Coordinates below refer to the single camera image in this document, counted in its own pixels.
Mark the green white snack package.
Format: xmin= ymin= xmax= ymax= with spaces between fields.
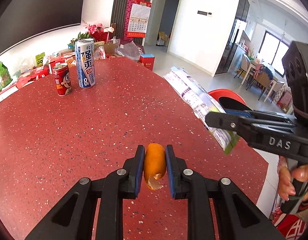
xmin=164 ymin=67 xmax=240 ymax=155

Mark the orange peel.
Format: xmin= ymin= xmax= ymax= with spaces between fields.
xmin=143 ymin=143 xmax=166 ymax=191

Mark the black trash bin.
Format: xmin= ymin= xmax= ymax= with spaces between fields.
xmin=219 ymin=96 xmax=252 ymax=111

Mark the person's right hand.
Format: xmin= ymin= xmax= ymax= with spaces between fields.
xmin=277 ymin=157 xmax=308 ymax=202

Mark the dining table with chairs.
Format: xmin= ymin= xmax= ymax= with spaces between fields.
xmin=235 ymin=54 xmax=284 ymax=101

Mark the red plastic chair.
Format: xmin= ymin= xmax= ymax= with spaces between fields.
xmin=208 ymin=88 xmax=246 ymax=105

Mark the small red gift box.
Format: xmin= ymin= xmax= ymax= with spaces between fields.
xmin=139 ymin=54 xmax=155 ymax=71

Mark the grey plastic bag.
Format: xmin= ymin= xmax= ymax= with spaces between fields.
xmin=115 ymin=41 xmax=143 ymax=62

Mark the small red drink can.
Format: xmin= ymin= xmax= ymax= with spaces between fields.
xmin=52 ymin=63 xmax=72 ymax=96

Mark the red biscuit box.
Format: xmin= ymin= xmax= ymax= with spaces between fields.
xmin=49 ymin=54 xmax=76 ymax=74

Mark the green snack bag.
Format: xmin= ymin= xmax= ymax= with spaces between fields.
xmin=0 ymin=62 xmax=12 ymax=91

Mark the tall blue white can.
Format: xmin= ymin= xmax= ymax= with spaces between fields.
xmin=75 ymin=38 xmax=96 ymax=89

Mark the pink flower bouquet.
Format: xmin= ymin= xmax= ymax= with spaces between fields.
xmin=85 ymin=23 xmax=115 ymax=34

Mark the green leafy plant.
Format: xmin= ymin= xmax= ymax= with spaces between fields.
xmin=70 ymin=32 xmax=93 ymax=43

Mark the red wall calendar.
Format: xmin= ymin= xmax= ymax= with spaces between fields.
xmin=127 ymin=0 xmax=152 ymax=38

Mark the large black wall screen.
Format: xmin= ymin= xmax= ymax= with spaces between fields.
xmin=0 ymin=0 xmax=84 ymax=54

